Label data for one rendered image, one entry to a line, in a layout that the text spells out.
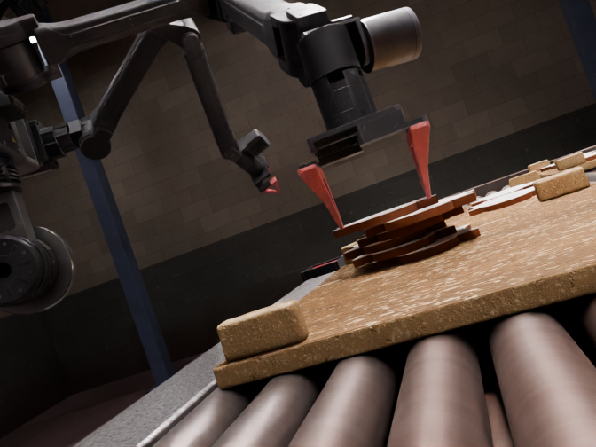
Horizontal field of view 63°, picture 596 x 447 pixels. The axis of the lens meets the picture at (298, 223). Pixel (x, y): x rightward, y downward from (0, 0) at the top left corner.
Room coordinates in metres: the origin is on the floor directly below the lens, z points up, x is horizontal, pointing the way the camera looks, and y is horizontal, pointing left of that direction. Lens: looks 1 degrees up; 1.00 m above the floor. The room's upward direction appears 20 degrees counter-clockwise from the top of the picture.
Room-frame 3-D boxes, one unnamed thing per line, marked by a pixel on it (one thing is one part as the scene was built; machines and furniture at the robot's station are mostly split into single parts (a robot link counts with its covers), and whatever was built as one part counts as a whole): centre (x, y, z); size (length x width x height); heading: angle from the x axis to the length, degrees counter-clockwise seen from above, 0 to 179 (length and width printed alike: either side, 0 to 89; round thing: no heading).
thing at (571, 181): (0.62, -0.33, 0.95); 0.06 x 0.02 x 0.03; 72
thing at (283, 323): (0.33, 0.05, 0.95); 0.06 x 0.02 x 0.03; 72
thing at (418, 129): (0.52, -0.13, 1.04); 0.07 x 0.07 x 0.09; 81
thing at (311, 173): (0.53, -0.06, 1.04); 0.07 x 0.07 x 0.09; 81
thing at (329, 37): (0.53, -0.10, 1.17); 0.07 x 0.06 x 0.07; 100
